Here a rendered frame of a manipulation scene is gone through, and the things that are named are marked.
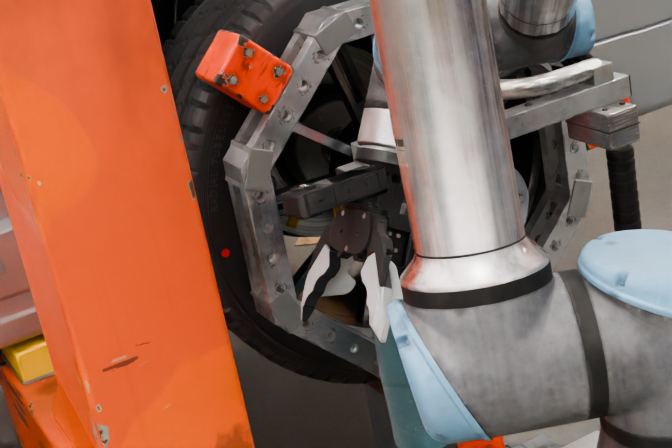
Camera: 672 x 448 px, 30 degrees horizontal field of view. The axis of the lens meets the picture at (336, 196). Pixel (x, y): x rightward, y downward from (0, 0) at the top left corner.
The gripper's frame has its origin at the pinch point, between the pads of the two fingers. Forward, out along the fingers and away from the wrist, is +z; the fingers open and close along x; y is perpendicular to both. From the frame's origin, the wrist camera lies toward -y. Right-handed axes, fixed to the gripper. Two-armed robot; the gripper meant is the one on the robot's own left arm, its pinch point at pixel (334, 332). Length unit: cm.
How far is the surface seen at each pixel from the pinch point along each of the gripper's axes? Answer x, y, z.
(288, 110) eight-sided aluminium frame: 28.2, 5.4, -25.6
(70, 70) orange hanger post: 1.3, -34.8, -19.3
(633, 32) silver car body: 41, 77, -57
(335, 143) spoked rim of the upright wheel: 38.0, 20.0, -24.4
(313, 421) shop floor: 129, 91, 27
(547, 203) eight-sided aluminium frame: 30, 54, -24
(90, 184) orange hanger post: 2.7, -29.7, -9.5
